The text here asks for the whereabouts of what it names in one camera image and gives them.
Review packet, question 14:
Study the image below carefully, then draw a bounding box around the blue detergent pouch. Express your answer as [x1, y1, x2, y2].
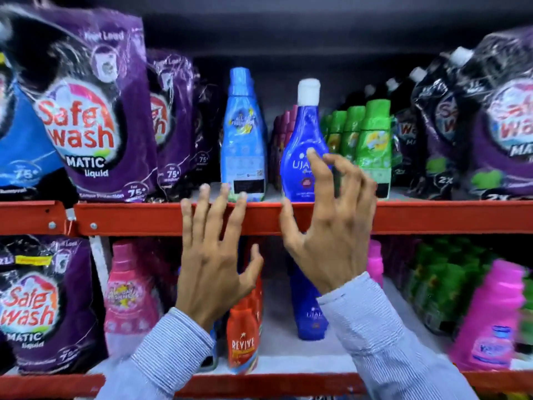
[0, 50, 67, 201]

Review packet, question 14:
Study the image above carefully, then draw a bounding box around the large purple detergent pouch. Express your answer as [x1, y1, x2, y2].
[0, 4, 158, 203]

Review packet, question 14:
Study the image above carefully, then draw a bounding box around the green fabric conditioner bottle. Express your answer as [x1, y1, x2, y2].
[341, 106, 367, 164]
[326, 111, 348, 155]
[355, 99, 393, 200]

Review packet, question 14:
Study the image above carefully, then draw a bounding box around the person's left forearm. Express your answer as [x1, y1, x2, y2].
[95, 307, 216, 400]

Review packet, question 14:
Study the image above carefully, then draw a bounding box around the group of green bottles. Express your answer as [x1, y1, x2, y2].
[402, 236, 502, 336]

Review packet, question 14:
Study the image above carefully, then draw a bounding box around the person's right hand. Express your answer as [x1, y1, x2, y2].
[278, 147, 378, 295]

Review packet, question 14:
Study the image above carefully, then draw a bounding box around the dark blue white-capped bottle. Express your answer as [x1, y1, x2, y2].
[279, 78, 335, 203]

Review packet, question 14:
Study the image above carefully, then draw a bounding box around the person's right forearm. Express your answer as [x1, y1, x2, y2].
[317, 272, 480, 400]

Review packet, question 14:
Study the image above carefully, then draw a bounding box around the small blue bottle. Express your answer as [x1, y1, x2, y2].
[199, 322, 220, 372]

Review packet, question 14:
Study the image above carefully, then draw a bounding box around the purple pouch with yellow sticker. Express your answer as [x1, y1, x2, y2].
[0, 235, 110, 376]

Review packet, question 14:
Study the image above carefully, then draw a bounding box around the person's left hand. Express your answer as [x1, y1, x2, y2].
[175, 183, 264, 330]

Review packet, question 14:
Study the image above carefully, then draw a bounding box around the light blue fabric conditioner bottle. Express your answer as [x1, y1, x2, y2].
[220, 67, 268, 203]

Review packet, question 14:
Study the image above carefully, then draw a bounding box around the pink fabric conditioner bottle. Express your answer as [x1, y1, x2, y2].
[103, 241, 162, 359]

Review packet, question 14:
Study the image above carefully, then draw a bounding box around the pink bottle with blue label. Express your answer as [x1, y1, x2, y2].
[449, 258, 529, 372]

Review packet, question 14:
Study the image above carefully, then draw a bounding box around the orange liquid bottle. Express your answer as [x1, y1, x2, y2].
[226, 306, 260, 375]
[243, 275, 264, 336]

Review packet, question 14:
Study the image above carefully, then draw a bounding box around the red metal shelf rail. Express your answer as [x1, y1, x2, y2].
[73, 201, 533, 238]
[0, 201, 68, 237]
[0, 371, 533, 400]

